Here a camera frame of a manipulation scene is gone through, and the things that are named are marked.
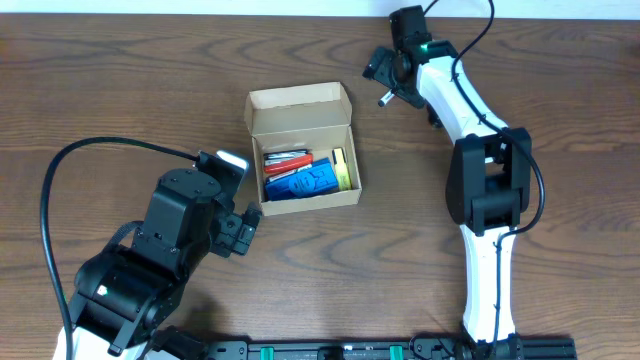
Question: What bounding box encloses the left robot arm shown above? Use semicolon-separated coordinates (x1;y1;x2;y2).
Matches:
54;162;261;359

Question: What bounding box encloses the yellow highlighter pen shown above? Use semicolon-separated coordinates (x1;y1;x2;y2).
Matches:
332;148;352;191

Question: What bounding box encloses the left black cable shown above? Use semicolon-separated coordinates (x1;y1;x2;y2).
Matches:
39;136;201;360

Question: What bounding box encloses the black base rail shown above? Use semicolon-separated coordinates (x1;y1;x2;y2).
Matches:
149;338;579;360

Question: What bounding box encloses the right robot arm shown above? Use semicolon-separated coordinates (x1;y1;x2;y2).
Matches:
363;6;531;359

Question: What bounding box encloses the black capped white marker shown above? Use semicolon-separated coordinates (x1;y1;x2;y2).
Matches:
377;90;395;107

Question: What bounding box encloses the brown cardboard box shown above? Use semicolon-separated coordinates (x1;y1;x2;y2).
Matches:
244;82;362;216

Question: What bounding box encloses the red and black utility knife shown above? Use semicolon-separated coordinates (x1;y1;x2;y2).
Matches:
263;149;313;174

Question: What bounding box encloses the blue capped white marker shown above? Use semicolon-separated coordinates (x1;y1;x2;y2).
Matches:
265;164;312;184

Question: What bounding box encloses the black cone glue bottle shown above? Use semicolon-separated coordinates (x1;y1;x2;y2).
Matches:
428;110;443;129

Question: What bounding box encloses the blue plastic case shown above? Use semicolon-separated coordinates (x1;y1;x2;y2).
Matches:
265;158;338;201

